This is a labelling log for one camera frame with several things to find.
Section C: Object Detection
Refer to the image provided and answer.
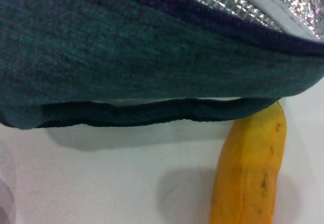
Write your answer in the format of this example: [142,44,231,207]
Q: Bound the yellow banana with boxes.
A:
[208,100,288,224]

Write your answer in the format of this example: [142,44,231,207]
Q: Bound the dark teal insulated lunch bag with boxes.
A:
[0,0,324,130]

